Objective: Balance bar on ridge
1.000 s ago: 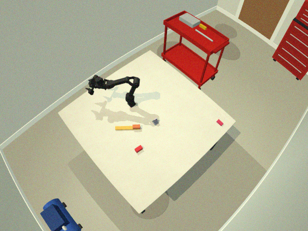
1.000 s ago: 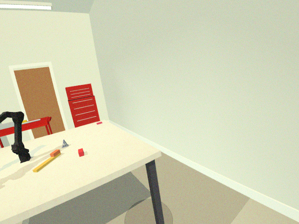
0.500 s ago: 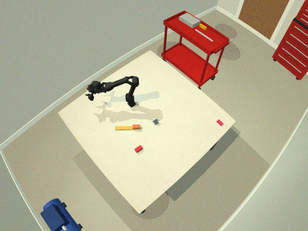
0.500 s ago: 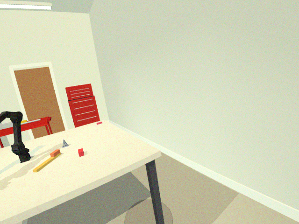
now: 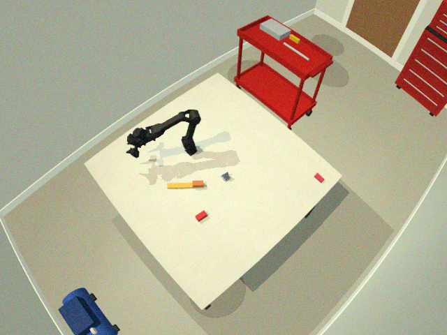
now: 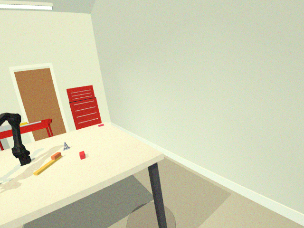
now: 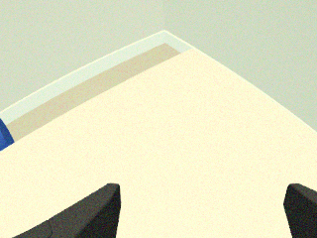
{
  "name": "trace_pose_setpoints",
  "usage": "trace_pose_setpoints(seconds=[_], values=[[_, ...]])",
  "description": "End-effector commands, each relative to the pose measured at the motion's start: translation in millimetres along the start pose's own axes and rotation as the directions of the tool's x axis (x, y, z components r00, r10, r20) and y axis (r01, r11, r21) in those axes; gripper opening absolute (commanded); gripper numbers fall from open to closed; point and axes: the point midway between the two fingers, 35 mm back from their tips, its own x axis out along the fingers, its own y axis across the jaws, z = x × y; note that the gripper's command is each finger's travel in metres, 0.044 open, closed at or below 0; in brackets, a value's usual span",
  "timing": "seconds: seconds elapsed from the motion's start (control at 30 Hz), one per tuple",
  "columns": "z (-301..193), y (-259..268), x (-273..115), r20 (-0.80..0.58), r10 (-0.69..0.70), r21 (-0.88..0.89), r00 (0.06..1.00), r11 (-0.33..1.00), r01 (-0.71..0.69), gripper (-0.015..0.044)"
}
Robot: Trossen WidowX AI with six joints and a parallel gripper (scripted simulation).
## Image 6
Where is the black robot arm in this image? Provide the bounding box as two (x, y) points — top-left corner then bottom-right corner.
(0, 113), (31, 166)

